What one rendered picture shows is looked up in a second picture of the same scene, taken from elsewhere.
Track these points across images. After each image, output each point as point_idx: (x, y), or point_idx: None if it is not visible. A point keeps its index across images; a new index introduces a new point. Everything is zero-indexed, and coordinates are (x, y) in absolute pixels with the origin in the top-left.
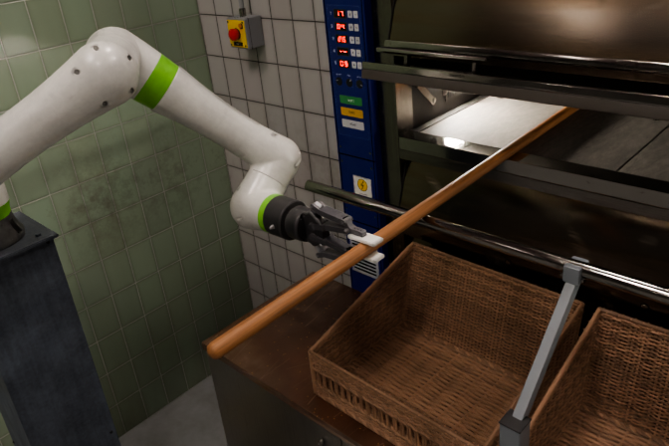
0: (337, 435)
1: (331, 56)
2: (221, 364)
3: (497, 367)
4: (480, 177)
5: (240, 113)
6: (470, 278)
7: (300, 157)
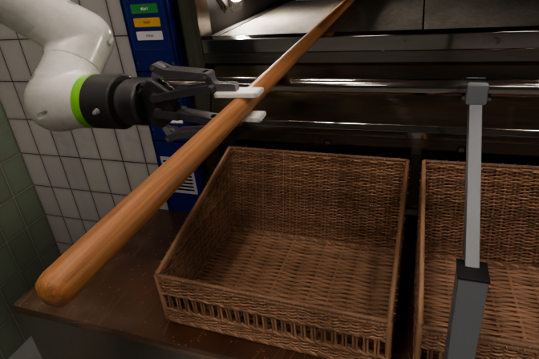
0: (208, 357)
1: None
2: (43, 323)
3: (334, 242)
4: (310, 46)
5: None
6: (294, 165)
7: (111, 34)
